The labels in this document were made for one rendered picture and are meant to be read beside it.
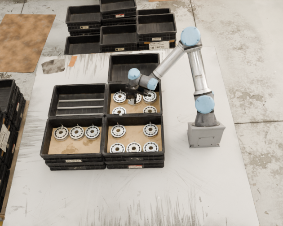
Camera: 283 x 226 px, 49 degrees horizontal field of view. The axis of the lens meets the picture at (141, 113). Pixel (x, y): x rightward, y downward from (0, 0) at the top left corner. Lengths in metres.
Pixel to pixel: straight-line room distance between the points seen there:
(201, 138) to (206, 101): 0.33
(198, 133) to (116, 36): 1.80
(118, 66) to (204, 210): 1.29
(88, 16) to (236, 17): 1.94
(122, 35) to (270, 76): 1.71
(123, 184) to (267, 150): 1.57
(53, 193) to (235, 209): 1.18
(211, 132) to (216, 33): 2.24
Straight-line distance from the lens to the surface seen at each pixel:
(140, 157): 2.01
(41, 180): 2.28
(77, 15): 3.93
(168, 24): 3.47
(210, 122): 2.09
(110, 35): 3.56
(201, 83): 1.93
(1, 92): 3.33
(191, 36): 1.91
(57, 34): 4.34
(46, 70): 2.86
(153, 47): 3.33
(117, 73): 2.51
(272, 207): 2.96
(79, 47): 3.65
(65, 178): 2.23
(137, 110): 2.26
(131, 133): 2.15
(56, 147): 2.21
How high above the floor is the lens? 2.66
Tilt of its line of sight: 54 degrees down
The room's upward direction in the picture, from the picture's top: 5 degrees counter-clockwise
